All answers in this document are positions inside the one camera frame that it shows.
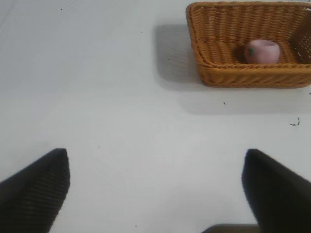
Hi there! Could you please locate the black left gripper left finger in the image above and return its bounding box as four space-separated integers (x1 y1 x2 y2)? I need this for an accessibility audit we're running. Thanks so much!
0 148 71 233

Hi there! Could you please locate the brown woven wicker basket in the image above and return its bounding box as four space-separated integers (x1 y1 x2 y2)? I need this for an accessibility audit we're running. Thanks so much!
186 1 311 89

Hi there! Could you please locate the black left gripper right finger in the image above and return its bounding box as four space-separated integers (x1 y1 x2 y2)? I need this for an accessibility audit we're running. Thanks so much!
242 149 311 233

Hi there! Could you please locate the pink toy peach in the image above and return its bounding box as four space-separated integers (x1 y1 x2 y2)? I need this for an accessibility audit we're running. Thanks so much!
244 39 281 65

